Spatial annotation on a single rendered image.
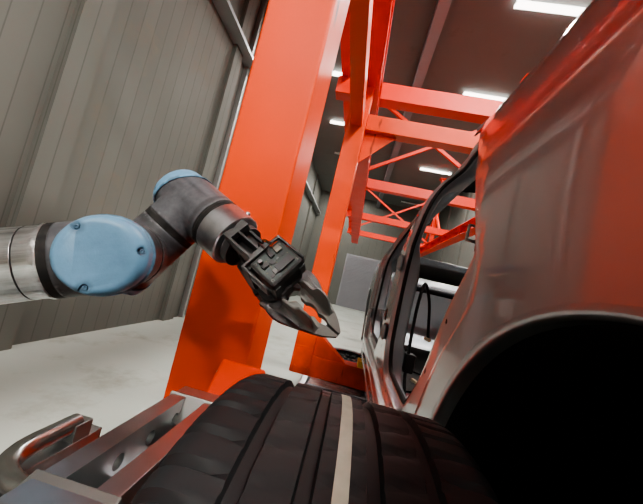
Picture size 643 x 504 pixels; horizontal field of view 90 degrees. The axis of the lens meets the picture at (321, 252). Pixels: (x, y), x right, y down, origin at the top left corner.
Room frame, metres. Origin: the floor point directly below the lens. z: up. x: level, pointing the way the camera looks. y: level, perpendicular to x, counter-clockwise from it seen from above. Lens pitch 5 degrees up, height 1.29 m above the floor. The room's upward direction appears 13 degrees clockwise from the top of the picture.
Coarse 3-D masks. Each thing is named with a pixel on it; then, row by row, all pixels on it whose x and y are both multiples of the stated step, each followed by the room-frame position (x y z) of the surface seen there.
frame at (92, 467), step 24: (168, 408) 0.36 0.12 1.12; (192, 408) 0.39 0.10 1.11; (120, 432) 0.30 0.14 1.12; (144, 432) 0.32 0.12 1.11; (168, 432) 0.32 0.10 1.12; (72, 456) 0.26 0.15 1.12; (96, 456) 0.26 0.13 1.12; (120, 456) 0.30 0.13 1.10; (144, 456) 0.28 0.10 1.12; (24, 480) 0.23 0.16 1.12; (48, 480) 0.23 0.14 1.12; (72, 480) 0.24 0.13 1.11; (96, 480) 0.27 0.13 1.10; (120, 480) 0.24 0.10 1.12; (144, 480) 0.26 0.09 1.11
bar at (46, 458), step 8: (96, 432) 0.53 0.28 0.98; (80, 440) 0.50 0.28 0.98; (88, 440) 0.52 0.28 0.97; (48, 448) 0.47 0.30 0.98; (56, 448) 0.47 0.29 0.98; (64, 448) 0.48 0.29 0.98; (72, 448) 0.49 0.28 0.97; (80, 448) 0.51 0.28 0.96; (32, 456) 0.45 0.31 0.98; (40, 456) 0.45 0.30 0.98; (48, 456) 0.45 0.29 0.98; (56, 456) 0.47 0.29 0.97; (64, 456) 0.48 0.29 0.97; (24, 464) 0.43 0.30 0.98; (32, 464) 0.43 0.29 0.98; (40, 464) 0.44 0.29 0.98; (48, 464) 0.46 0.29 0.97; (32, 472) 0.43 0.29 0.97
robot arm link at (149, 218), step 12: (144, 216) 0.50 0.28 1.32; (156, 216) 0.50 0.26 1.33; (156, 228) 0.49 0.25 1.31; (168, 228) 0.50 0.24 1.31; (168, 240) 0.50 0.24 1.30; (180, 240) 0.52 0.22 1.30; (168, 252) 0.51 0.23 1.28; (180, 252) 0.53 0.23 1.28; (168, 264) 0.53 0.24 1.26; (156, 276) 0.52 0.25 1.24; (144, 288) 0.53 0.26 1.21
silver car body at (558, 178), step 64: (640, 0) 0.25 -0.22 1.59; (576, 64) 0.33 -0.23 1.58; (640, 64) 0.23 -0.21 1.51; (512, 128) 0.47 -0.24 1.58; (576, 128) 0.30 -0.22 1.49; (640, 128) 0.22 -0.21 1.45; (448, 192) 1.59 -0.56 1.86; (512, 192) 0.42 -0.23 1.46; (576, 192) 0.29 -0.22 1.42; (640, 192) 0.22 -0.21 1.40; (384, 256) 2.74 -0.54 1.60; (512, 256) 0.38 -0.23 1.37; (576, 256) 0.27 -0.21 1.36; (640, 256) 0.21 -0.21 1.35; (384, 320) 1.69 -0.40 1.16; (448, 320) 0.66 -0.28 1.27; (384, 384) 1.28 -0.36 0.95
